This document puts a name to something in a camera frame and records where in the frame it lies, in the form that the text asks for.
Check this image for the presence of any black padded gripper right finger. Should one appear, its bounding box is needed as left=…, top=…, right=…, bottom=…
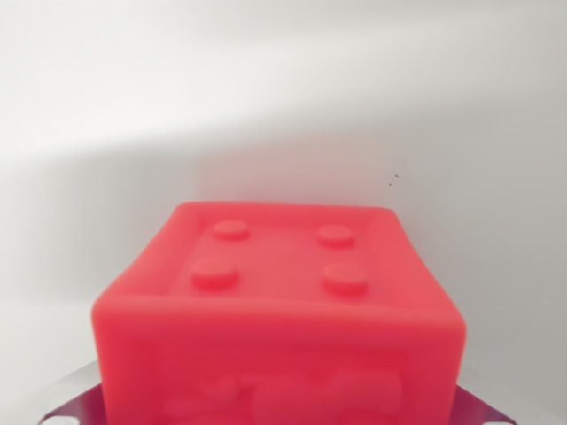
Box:
left=450, top=383, right=523, bottom=425

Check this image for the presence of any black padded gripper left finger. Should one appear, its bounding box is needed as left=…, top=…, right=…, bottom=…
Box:
left=42, top=381, right=108, bottom=425

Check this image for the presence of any red cube with studs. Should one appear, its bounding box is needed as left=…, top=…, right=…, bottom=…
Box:
left=90, top=200, right=468, bottom=425

